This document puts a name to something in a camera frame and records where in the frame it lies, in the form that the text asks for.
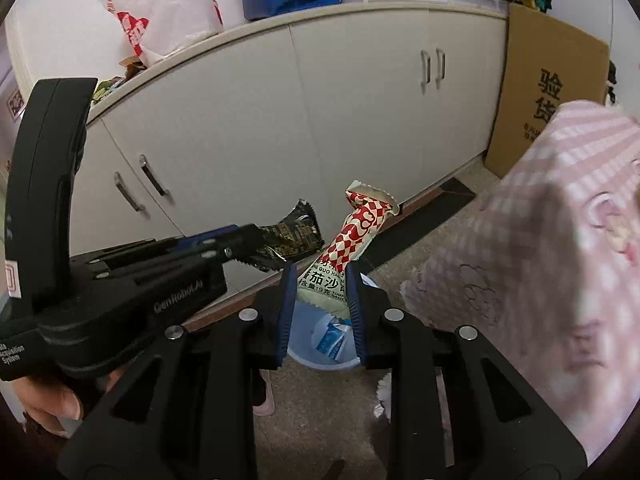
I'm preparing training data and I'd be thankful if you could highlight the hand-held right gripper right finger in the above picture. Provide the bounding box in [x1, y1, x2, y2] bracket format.
[345, 261, 588, 480]

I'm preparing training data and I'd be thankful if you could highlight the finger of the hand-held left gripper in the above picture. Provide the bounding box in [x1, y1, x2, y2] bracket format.
[97, 224, 263, 261]
[85, 242, 291, 281]

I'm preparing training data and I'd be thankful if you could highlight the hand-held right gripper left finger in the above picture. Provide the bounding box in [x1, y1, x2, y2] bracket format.
[57, 262, 299, 480]

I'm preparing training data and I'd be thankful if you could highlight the light blue waste bin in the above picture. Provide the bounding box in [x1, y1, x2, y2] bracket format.
[285, 272, 381, 372]

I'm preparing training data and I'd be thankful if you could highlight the black snack wrapper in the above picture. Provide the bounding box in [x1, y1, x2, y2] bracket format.
[240, 199, 326, 273]

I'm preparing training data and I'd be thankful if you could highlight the red white checkered wrapper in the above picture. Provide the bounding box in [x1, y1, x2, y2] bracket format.
[295, 180, 403, 321]

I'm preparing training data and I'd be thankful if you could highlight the person's left hand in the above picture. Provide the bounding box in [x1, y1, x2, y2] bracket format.
[10, 366, 121, 438]

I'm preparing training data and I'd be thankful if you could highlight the blue white packet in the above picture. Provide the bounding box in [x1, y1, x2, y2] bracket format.
[312, 317, 358, 363]

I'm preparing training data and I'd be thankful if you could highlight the white fuzzy item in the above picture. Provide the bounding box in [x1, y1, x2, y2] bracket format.
[372, 370, 396, 418]

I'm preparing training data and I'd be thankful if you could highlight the pink slipper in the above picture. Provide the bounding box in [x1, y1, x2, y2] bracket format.
[252, 367, 276, 417]

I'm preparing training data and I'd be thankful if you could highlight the white cabinet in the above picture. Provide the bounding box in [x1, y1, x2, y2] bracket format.
[70, 0, 511, 311]

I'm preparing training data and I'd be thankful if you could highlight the green small packet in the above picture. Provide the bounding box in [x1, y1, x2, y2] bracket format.
[91, 76, 126, 105]

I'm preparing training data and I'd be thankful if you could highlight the pink checkered bedsheet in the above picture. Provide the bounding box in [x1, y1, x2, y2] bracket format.
[400, 100, 640, 467]

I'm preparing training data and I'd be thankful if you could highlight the white red-printed plastic bag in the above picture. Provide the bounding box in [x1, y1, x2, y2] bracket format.
[97, 0, 225, 68]

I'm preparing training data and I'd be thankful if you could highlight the cardboard box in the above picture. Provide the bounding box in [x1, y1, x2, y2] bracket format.
[482, 2, 611, 179]

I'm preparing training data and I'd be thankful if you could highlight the black cloth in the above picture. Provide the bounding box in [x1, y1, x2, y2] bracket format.
[605, 60, 622, 107]

